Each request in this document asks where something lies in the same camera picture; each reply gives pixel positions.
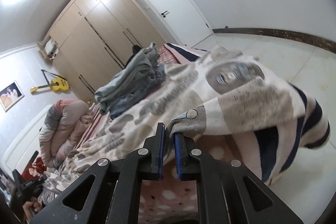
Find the framed wall photo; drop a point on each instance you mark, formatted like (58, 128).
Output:
(10, 95)

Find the person left hand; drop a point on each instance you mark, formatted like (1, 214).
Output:
(31, 208)

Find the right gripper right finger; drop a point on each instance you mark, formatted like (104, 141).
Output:
(185, 163)

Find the black garment on bed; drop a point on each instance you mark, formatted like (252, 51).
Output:
(135, 50)

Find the bear print fleece pants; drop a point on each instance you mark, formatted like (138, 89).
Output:
(223, 100)

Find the white door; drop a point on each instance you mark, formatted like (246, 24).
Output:
(182, 18)

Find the beige wooden wardrobe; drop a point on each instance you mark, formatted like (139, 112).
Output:
(91, 41)

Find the yellow toy guitar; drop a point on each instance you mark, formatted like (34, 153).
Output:
(56, 85)

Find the dark baseboard strip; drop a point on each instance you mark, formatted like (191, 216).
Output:
(313, 40)

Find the striped pink bed blanket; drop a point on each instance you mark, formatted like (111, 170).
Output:
(161, 201)

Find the blue denim folded jeans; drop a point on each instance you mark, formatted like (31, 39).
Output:
(140, 90)

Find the grey folded garment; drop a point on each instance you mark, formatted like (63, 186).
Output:
(143, 64)

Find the rolled pink grey quilt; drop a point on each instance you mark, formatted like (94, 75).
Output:
(65, 123)

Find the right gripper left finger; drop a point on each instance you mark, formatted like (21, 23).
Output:
(156, 147)

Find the red floral pillow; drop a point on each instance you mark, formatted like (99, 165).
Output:
(34, 170)

